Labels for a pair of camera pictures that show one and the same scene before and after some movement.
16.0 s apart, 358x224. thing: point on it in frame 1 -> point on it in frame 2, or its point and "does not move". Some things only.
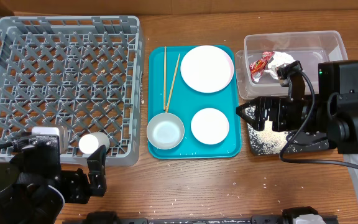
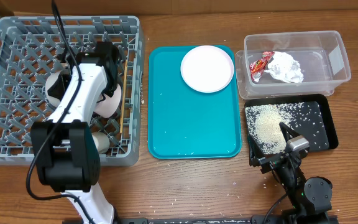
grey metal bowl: (165, 130) -> (52, 100)
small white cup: (90, 142) does not move
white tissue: (278, 59) does not move
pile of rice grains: (267, 141) does not move
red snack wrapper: (257, 68) does not move
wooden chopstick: (165, 79) -> (123, 97)
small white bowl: (209, 126) -> (107, 107)
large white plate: (207, 69) does not move
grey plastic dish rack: (84, 73) does not move
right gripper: (279, 114) -> (272, 159)
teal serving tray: (168, 93) does not move
